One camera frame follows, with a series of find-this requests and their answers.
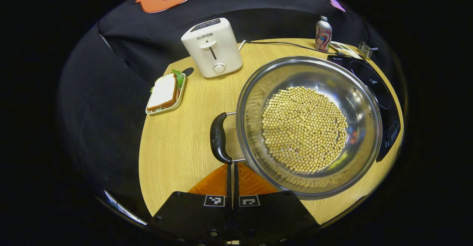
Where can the silver drink bottle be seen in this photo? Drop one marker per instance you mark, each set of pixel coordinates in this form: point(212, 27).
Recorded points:
point(323, 33)

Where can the stainless steel pot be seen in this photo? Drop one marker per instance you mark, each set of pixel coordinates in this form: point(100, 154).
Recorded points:
point(251, 102)

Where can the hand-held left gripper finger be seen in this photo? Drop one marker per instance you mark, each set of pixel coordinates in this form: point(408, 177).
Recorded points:
point(236, 187)
point(230, 187)

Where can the white toaster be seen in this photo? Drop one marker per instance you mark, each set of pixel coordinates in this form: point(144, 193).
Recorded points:
point(214, 50)

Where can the black induction cooktop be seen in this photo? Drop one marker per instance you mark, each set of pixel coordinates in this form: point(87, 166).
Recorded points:
point(384, 94)

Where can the pale green rectangular plate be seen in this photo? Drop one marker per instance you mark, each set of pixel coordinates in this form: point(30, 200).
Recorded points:
point(179, 102)

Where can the white divided bean tray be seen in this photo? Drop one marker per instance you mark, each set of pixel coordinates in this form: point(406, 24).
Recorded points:
point(342, 47)

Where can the sandwich with lettuce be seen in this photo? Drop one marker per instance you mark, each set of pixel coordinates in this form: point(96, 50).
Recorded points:
point(164, 92)

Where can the pile of soybeans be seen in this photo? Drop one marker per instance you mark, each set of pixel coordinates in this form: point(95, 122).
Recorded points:
point(305, 129)

